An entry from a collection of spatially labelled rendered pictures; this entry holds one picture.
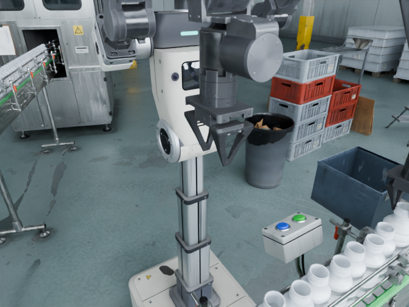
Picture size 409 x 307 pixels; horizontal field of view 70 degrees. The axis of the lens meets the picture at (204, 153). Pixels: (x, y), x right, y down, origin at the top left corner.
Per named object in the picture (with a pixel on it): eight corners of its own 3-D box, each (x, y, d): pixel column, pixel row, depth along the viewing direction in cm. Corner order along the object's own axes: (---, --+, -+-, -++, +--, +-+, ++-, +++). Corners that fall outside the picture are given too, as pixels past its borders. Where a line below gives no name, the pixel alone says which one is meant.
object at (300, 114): (296, 125, 307) (299, 105, 297) (266, 115, 335) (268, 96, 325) (328, 113, 341) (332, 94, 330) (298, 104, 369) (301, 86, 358)
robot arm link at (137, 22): (130, 15, 76) (110, 16, 74) (140, -8, 67) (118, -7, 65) (140, 50, 77) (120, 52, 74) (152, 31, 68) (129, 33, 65)
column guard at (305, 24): (302, 52, 980) (307, 16, 929) (293, 50, 1010) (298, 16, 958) (310, 51, 999) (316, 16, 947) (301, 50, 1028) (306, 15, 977)
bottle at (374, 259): (366, 304, 68) (385, 254, 60) (340, 288, 72) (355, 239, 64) (375, 289, 72) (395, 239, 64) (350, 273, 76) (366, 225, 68)
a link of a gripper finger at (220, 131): (216, 177, 45) (218, 120, 41) (193, 158, 50) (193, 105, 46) (251, 165, 48) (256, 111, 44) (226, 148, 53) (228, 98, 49)
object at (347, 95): (329, 110, 348) (333, 92, 338) (302, 102, 378) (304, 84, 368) (358, 101, 379) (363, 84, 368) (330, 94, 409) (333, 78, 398)
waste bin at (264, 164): (260, 198, 270) (267, 134, 240) (231, 175, 304) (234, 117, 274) (295, 183, 291) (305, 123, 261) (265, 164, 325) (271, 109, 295)
